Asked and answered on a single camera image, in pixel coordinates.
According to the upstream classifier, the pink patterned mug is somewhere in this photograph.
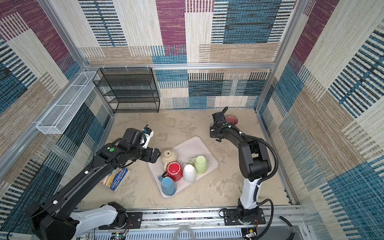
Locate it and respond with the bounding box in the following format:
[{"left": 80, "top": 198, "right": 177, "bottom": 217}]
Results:
[{"left": 225, "top": 116, "right": 239, "bottom": 125}]

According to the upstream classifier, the white wire mesh basket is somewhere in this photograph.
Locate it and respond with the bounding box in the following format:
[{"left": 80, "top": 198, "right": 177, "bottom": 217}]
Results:
[{"left": 37, "top": 72, "right": 96, "bottom": 135}]

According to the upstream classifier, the blue book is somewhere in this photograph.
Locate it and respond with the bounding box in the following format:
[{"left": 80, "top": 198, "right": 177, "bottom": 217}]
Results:
[{"left": 100, "top": 168, "right": 131, "bottom": 192}]

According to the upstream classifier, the red mug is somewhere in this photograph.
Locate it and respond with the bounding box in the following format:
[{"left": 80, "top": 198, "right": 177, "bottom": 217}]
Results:
[{"left": 162, "top": 162, "right": 183, "bottom": 182}]

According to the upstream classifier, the blue mug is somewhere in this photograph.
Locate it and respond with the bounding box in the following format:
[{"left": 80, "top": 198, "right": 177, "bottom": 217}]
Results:
[{"left": 158, "top": 176, "right": 177, "bottom": 196}]

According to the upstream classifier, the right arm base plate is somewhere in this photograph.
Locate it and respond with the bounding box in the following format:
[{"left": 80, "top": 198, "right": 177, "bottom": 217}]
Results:
[{"left": 219, "top": 207, "right": 266, "bottom": 226}]

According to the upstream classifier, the aluminium front rail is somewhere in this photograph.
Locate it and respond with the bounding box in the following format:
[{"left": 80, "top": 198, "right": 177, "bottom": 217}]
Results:
[{"left": 50, "top": 205, "right": 313, "bottom": 240}]

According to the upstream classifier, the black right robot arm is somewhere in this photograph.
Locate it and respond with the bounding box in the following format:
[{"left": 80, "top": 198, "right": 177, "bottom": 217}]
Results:
[{"left": 210, "top": 108, "right": 279, "bottom": 225}]

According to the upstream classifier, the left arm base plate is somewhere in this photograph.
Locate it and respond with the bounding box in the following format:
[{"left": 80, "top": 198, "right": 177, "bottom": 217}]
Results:
[{"left": 98, "top": 212, "right": 143, "bottom": 231}]

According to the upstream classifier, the black wire mesh shelf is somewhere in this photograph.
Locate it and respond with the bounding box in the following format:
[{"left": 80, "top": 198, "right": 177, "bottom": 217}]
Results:
[{"left": 93, "top": 67, "right": 160, "bottom": 114}]

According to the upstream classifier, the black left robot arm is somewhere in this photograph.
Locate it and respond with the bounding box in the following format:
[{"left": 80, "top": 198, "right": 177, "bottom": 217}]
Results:
[{"left": 26, "top": 143, "right": 161, "bottom": 240}]

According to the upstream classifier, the beige speckled mug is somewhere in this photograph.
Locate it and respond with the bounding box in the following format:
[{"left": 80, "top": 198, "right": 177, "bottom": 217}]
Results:
[{"left": 161, "top": 149, "right": 178, "bottom": 172}]

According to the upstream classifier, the light green mug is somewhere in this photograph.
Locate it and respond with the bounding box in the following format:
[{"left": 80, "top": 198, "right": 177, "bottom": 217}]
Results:
[{"left": 189, "top": 156, "right": 208, "bottom": 175}]

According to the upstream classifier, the white mug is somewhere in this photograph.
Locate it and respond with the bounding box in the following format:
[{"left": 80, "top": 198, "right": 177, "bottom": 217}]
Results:
[{"left": 183, "top": 163, "right": 197, "bottom": 184}]

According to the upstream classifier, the white plastic tray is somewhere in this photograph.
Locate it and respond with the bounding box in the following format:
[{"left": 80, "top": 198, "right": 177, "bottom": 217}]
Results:
[{"left": 147, "top": 137, "right": 219, "bottom": 199}]

